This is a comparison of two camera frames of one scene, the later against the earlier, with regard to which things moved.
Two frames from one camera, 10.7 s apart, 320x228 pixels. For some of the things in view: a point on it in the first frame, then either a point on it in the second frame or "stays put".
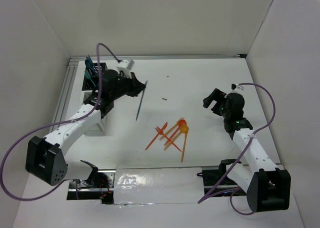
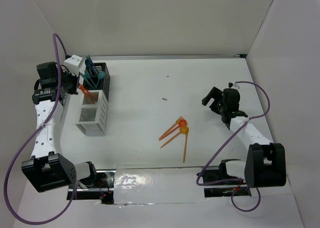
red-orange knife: x=161 y=131 to x=83 y=88
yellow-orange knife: x=184 y=145 stays put
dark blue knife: x=92 y=64 stays put
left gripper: x=135 y=84 to x=76 y=80
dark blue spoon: x=87 y=63 stays put
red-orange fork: x=158 y=129 to x=80 y=86
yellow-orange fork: x=176 y=124 stays put
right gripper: x=218 y=95 stays put
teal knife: x=141 y=100 to x=83 y=75
